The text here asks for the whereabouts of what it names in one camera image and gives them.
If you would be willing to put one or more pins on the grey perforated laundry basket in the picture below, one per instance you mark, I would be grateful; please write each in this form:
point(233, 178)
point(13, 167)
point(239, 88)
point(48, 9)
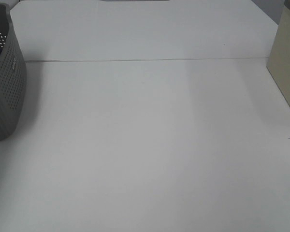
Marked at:
point(13, 75)

